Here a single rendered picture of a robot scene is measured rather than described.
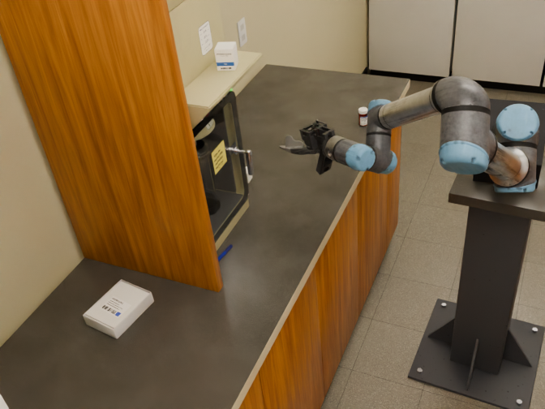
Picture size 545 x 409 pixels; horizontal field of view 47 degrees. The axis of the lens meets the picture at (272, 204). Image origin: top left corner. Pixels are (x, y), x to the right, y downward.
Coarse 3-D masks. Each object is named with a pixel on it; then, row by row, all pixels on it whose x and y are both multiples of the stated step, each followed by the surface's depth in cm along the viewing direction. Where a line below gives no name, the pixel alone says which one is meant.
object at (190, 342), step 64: (256, 128) 253; (256, 192) 219; (320, 192) 215; (256, 256) 192; (64, 320) 178; (192, 320) 174; (256, 320) 172; (0, 384) 162; (64, 384) 160; (128, 384) 159; (192, 384) 157
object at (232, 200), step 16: (224, 112) 181; (208, 128) 175; (224, 128) 183; (208, 144) 176; (240, 144) 195; (208, 160) 178; (240, 160) 197; (208, 176) 180; (224, 176) 189; (240, 176) 199; (208, 192) 182; (224, 192) 191; (240, 192) 201; (208, 208) 183; (224, 208) 193; (240, 208) 204; (224, 224) 195
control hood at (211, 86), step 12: (240, 60) 171; (252, 60) 171; (204, 72) 167; (216, 72) 167; (228, 72) 166; (240, 72) 165; (192, 84) 162; (204, 84) 162; (216, 84) 161; (228, 84) 160; (192, 96) 157; (204, 96) 156; (216, 96) 156; (192, 108) 154; (204, 108) 152; (192, 120) 156
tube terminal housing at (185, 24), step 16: (192, 0) 158; (208, 0) 165; (176, 16) 152; (192, 16) 159; (208, 16) 166; (176, 32) 153; (192, 32) 160; (176, 48) 155; (192, 48) 162; (192, 64) 163; (208, 64) 171; (192, 80) 164
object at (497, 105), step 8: (496, 104) 206; (504, 104) 206; (512, 104) 205; (528, 104) 203; (536, 104) 203; (544, 104) 202; (496, 112) 206; (536, 112) 202; (544, 112) 201; (544, 120) 201; (544, 128) 201; (544, 136) 201; (544, 144) 200; (536, 168) 201; (480, 176) 210; (488, 176) 209; (536, 176) 203; (536, 184) 205
